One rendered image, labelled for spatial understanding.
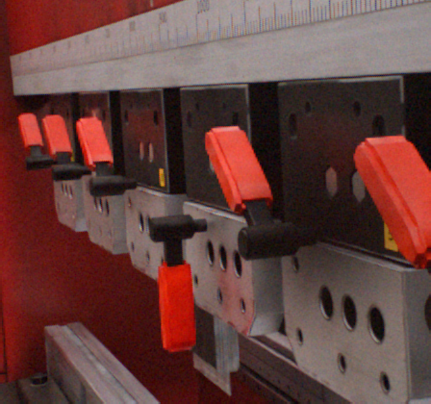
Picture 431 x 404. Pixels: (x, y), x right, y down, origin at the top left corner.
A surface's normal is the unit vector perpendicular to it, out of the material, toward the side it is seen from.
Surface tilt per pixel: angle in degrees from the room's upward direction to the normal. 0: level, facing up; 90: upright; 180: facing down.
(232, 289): 90
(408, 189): 39
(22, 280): 90
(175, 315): 91
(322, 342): 90
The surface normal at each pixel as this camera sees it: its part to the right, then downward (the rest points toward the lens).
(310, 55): -0.95, 0.10
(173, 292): 0.31, 0.11
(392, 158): 0.15, -0.71
